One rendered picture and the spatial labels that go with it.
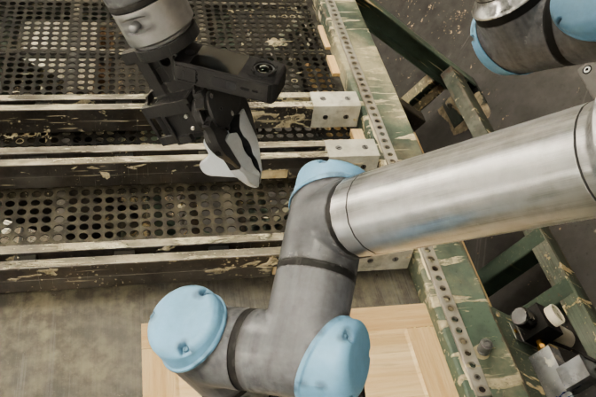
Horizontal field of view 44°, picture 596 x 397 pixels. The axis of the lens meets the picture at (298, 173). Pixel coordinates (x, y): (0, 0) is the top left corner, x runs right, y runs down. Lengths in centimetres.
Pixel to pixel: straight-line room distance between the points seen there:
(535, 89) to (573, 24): 177
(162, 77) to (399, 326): 84
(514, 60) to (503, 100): 173
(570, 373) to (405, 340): 30
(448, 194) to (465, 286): 101
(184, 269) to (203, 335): 83
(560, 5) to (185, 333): 71
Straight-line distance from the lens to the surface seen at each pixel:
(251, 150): 85
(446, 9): 341
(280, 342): 64
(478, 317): 151
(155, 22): 75
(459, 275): 156
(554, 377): 151
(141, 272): 148
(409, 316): 150
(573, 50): 113
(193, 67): 77
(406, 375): 143
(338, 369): 62
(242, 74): 75
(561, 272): 225
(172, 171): 168
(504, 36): 116
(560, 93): 277
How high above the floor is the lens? 201
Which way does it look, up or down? 34 degrees down
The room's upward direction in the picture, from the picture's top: 61 degrees counter-clockwise
